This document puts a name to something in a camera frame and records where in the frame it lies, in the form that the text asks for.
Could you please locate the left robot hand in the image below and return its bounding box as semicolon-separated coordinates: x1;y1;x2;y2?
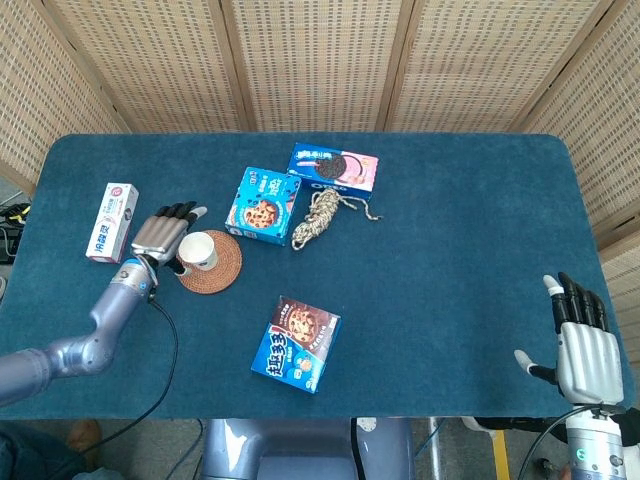
129;200;209;278

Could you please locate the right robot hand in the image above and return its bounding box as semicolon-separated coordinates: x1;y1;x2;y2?
514;271;627;407

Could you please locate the small white paper cup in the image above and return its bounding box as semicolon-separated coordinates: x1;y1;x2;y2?
177;231;219;273

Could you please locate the round woven rattan coaster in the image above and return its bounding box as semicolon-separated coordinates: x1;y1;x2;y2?
175;229;244;295

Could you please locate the white toothpaste box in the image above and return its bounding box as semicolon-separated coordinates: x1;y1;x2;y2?
85;181;140;265

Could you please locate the light blue cookie box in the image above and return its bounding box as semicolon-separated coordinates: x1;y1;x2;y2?
224;166;303;247

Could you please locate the dark blue chocolate cookie box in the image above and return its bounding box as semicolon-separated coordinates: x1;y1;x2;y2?
250;295;343;396

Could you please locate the Oreo cookie box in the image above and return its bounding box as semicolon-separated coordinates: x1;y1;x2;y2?
286;142;380;202

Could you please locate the blue tablecloth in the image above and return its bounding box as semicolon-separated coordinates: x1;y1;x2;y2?
0;132;636;420

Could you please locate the woven bamboo folding screen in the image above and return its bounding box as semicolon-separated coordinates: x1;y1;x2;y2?
0;0;640;351

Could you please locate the blue-grey robot torso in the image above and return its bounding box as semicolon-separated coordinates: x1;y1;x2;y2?
199;416;416;480

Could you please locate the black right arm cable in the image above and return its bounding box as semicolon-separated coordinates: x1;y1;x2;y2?
516;405;586;480

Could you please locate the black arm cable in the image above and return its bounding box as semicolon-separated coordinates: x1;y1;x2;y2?
49;295;180;480
516;405;586;480

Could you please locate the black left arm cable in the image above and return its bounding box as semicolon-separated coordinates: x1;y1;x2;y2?
49;295;180;480

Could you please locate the coiled beige rope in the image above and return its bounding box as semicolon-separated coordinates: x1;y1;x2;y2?
291;187;384;251

